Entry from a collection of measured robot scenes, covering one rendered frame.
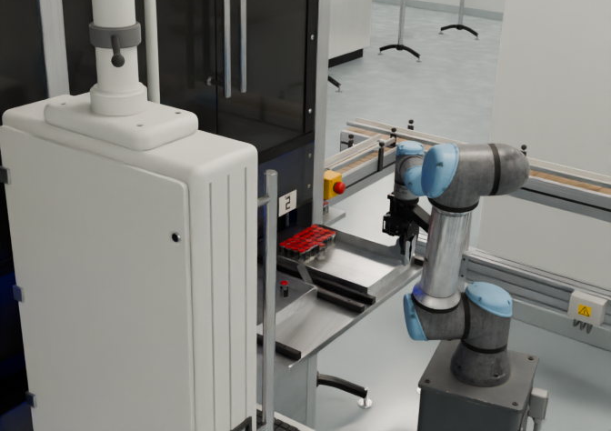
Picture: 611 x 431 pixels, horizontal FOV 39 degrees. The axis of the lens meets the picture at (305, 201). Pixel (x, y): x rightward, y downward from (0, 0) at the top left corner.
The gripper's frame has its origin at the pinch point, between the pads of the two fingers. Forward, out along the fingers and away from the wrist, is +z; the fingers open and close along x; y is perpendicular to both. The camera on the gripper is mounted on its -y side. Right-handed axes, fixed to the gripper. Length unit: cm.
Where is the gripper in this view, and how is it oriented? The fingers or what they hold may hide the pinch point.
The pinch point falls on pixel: (407, 262)
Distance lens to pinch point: 251.9
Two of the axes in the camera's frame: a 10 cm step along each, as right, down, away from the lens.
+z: -0.3, 9.2, 3.9
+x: -5.8, 3.0, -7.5
